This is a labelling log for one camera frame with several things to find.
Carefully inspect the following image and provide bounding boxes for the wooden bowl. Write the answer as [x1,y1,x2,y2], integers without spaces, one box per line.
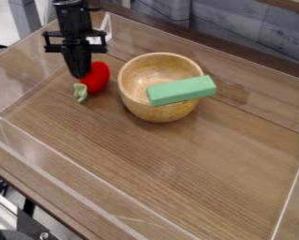
[117,52,204,123]

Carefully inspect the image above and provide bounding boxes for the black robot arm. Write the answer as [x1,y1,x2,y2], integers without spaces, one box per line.
[42,0,106,79]

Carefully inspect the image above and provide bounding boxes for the black bracket with bolt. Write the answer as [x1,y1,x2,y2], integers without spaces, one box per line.
[15,209,60,240]

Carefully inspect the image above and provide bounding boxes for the green rectangular block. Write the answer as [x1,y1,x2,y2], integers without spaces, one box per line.
[146,75,216,106]

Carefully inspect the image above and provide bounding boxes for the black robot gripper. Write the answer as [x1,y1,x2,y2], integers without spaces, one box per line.
[41,29,106,79]

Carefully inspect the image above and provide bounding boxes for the red plush strawberry green stem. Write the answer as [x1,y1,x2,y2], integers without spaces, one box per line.
[73,61,109,102]

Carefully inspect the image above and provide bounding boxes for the clear acrylic tray walls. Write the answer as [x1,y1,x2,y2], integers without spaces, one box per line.
[0,12,299,240]

